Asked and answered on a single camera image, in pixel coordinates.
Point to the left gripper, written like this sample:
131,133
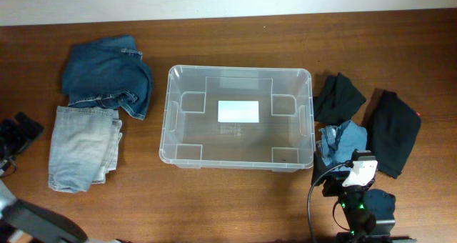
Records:
16,129

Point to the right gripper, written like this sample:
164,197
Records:
331,183

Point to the light blue jeans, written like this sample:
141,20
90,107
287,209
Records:
84,147

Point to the dark blue jeans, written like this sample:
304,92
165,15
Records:
108,73

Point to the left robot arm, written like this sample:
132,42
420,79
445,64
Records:
42,224

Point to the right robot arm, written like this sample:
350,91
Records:
369,212

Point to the crumpled light blue cloth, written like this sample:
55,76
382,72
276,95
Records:
339,142

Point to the black folded cloth left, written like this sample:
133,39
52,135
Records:
338,101

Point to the black folded cloth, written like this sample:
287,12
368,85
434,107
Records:
338,101
392,131

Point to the black folded cloth right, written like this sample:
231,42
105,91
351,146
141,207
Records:
392,131

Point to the white label in bin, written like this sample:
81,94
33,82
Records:
238,112

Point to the clear plastic storage bin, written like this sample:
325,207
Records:
282,141

